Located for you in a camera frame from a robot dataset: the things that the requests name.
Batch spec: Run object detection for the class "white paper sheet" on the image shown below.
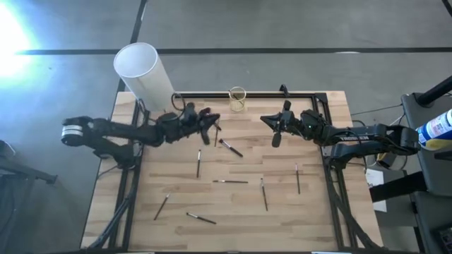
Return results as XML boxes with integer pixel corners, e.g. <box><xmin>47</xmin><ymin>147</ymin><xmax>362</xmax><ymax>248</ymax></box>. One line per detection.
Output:
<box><xmin>365</xmin><ymin>168</ymin><xmax>388</xmax><ymax>212</ymax></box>

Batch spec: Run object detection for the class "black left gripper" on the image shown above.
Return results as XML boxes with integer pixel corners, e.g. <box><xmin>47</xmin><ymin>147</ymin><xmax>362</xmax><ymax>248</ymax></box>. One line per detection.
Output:
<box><xmin>176</xmin><ymin>102</ymin><xmax>220</xmax><ymax>145</ymax></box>

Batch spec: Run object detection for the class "clear brush holder cup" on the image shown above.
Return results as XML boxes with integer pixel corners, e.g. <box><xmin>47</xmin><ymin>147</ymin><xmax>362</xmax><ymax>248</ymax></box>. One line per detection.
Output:
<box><xmin>228</xmin><ymin>86</ymin><xmax>247</xmax><ymax>113</ymax></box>

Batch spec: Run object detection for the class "black silver-ferrule makeup brush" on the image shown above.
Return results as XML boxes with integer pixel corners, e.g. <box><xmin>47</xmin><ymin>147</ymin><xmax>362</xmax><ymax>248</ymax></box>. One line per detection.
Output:
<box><xmin>186</xmin><ymin>211</ymin><xmax>218</xmax><ymax>225</ymax></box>

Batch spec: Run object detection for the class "grey cart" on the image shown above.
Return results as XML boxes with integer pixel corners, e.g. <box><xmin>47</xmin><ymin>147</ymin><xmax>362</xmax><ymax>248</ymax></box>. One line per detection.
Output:
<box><xmin>400</xmin><ymin>92</ymin><xmax>452</xmax><ymax>254</ymax></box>

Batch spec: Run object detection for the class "white shade wooden base lamp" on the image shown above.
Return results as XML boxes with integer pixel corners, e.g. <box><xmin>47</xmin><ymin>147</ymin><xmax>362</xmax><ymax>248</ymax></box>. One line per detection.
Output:
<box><xmin>112</xmin><ymin>42</ymin><xmax>177</xmax><ymax>113</ymax></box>

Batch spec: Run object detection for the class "black pole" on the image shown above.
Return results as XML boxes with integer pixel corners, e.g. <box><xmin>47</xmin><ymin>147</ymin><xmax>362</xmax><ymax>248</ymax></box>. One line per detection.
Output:
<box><xmin>416</xmin><ymin>74</ymin><xmax>452</xmax><ymax>107</ymax></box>

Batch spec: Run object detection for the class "thick white-ferrule makeup brush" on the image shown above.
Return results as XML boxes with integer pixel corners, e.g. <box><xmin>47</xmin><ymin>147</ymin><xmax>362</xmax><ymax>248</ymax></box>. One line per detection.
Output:
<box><xmin>218</xmin><ymin>138</ymin><xmax>244</xmax><ymax>158</ymax></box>

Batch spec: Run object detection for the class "blue white spray can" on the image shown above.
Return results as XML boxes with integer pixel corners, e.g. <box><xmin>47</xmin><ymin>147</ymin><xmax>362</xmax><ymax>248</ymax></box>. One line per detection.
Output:
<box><xmin>415</xmin><ymin>108</ymin><xmax>452</xmax><ymax>151</ymax></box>

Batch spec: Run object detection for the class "black metal table frame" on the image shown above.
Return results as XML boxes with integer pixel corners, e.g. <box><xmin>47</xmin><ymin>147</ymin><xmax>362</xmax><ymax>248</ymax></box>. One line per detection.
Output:
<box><xmin>88</xmin><ymin>92</ymin><xmax>382</xmax><ymax>251</ymax></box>

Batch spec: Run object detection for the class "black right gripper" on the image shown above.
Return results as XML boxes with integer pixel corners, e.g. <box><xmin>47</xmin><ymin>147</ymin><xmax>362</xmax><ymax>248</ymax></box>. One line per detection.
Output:
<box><xmin>260</xmin><ymin>100</ymin><xmax>308</xmax><ymax>148</ymax></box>

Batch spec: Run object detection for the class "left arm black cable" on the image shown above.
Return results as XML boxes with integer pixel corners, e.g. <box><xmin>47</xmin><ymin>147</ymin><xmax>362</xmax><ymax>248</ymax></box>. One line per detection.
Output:
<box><xmin>170</xmin><ymin>91</ymin><xmax>187</xmax><ymax>114</ymax></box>

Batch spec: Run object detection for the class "black strap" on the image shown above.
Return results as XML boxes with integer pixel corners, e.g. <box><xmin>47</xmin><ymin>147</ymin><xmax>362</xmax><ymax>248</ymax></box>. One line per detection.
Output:
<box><xmin>369</xmin><ymin>171</ymin><xmax>428</xmax><ymax>203</ymax></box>

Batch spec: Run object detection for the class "black stand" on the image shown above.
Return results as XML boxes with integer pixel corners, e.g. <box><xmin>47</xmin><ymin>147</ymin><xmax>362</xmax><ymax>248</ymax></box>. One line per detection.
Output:
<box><xmin>0</xmin><ymin>139</ymin><xmax>59</xmax><ymax>254</ymax></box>

